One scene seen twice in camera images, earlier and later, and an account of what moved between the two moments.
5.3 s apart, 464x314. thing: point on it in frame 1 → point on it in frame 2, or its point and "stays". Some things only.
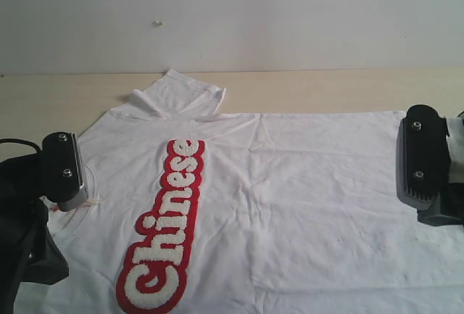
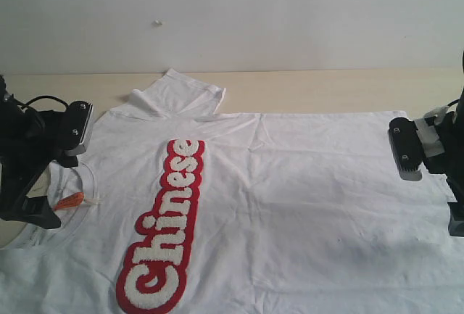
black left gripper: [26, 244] → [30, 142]
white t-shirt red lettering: [191, 210] stays
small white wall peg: [156, 23] stays
